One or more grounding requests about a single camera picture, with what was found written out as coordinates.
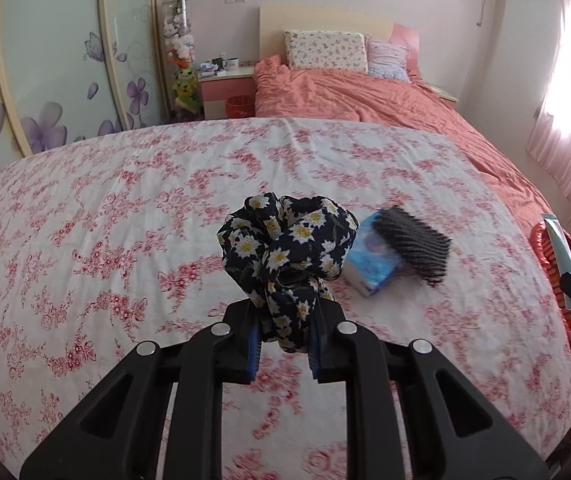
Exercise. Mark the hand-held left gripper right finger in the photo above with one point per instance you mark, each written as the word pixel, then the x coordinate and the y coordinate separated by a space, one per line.
pixel 315 355

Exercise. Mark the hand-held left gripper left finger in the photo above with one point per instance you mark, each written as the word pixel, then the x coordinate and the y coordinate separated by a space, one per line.
pixel 253 360

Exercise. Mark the red plastic basket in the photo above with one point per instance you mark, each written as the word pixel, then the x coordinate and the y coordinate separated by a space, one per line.
pixel 548 255

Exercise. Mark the dark daisy print scrunchie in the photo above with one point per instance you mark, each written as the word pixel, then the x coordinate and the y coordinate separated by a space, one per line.
pixel 285 250

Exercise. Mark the blue tissue pack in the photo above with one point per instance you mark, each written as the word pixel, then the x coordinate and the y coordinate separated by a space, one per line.
pixel 370 265

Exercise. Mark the black knobbly mesh pad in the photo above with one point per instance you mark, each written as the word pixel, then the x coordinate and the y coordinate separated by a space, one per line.
pixel 418 245

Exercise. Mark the pink curtain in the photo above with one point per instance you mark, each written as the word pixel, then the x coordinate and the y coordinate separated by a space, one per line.
pixel 565 125

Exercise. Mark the red floral bed sheet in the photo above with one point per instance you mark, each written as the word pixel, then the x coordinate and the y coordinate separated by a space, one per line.
pixel 90 260

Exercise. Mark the beige bedside table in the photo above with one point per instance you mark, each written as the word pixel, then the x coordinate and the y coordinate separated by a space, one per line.
pixel 443 94

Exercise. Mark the small red waste bin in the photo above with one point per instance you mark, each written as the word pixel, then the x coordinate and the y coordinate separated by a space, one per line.
pixel 239 106

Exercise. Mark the coral duvet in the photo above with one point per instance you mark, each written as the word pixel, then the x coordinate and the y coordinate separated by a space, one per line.
pixel 390 110

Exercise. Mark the pink nightstand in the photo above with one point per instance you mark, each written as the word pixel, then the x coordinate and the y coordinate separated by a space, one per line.
pixel 215 95

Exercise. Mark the white mug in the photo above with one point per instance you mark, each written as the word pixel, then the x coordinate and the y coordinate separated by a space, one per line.
pixel 232 64

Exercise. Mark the pink striped pillow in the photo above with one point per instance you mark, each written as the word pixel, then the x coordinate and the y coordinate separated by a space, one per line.
pixel 389 60

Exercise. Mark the floral print pillow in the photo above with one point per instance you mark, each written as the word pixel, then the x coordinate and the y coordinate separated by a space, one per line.
pixel 325 51

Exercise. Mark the clear tube of plush toys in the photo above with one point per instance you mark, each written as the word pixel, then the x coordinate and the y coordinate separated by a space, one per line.
pixel 181 60

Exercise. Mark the beige wooden headboard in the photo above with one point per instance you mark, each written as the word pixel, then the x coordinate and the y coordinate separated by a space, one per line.
pixel 275 25

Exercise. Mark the wardrobe with purple flower doors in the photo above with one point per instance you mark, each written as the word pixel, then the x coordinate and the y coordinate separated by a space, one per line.
pixel 50 60

